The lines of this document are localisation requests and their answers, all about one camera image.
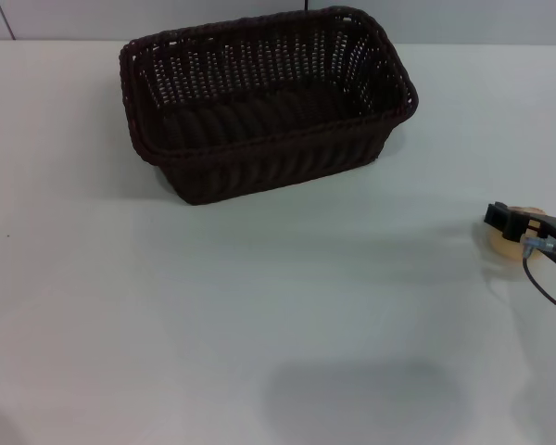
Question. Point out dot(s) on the peach shaped cream bun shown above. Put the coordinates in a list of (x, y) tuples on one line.
[(502, 245)]

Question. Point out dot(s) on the black woven plastic basket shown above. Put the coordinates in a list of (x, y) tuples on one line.
[(269, 167)]

